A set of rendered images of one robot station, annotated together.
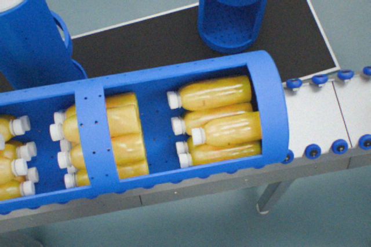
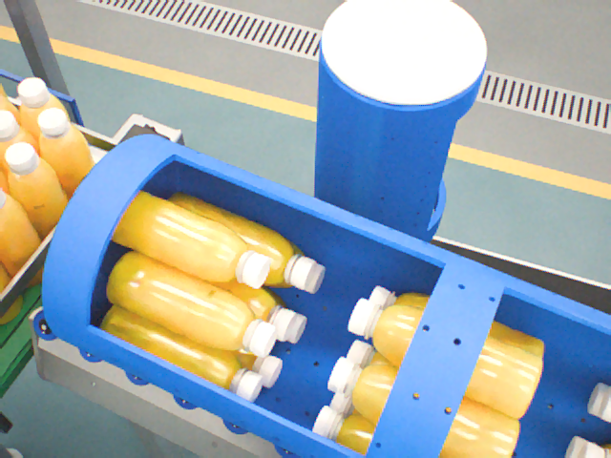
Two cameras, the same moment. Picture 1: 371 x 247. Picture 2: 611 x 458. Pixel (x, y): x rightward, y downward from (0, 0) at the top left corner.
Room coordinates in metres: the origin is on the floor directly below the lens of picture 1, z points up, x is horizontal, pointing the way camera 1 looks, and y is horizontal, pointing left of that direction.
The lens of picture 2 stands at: (0.07, 0.14, 1.89)
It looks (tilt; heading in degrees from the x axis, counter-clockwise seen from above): 56 degrees down; 36
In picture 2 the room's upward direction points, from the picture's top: 1 degrees clockwise
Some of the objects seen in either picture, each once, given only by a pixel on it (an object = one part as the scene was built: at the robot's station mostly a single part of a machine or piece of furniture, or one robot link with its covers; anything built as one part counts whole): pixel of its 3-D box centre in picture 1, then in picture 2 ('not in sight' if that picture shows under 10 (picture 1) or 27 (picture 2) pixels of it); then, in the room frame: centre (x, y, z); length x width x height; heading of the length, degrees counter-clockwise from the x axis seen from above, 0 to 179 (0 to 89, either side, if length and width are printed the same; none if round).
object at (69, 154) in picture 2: not in sight; (71, 165); (0.41, 0.85, 0.99); 0.07 x 0.07 x 0.19
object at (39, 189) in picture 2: not in sight; (41, 199); (0.34, 0.84, 0.99); 0.07 x 0.07 x 0.19
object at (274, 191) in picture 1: (273, 192); not in sight; (0.46, -0.33, 0.31); 0.06 x 0.06 x 0.63; 12
